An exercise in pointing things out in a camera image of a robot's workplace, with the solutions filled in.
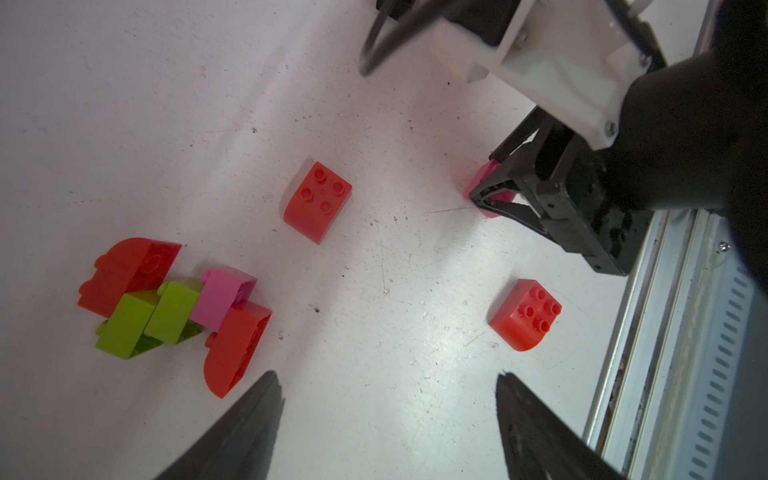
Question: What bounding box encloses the magenta lego brick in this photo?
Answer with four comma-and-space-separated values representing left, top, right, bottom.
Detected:
190, 266, 257, 332
464, 162, 521, 219

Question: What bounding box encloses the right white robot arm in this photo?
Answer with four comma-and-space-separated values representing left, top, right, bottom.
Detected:
470, 1, 767, 479

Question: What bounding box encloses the green lego brick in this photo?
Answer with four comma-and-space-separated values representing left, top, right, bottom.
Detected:
95, 290, 163, 360
144, 279, 204, 345

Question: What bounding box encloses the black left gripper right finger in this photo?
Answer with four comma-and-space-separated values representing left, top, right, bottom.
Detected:
496, 373, 623, 479

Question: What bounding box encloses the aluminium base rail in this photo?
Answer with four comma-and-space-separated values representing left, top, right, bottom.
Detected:
584, 210, 767, 479

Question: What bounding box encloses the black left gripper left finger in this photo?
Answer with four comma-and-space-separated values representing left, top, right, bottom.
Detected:
158, 371, 285, 479

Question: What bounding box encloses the red lego brick back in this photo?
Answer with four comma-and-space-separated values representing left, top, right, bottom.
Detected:
279, 158, 353, 245

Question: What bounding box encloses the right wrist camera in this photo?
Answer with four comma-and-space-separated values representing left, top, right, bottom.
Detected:
432, 1, 651, 150

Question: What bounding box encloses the red lego brick front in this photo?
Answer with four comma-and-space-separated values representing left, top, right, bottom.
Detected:
486, 279, 563, 352

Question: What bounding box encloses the red lego brick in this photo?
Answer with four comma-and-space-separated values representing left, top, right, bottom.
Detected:
486, 279, 563, 352
77, 237, 182, 317
279, 158, 353, 245
203, 302, 272, 398

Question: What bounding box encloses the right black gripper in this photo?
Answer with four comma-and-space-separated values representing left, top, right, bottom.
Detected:
467, 107, 653, 276

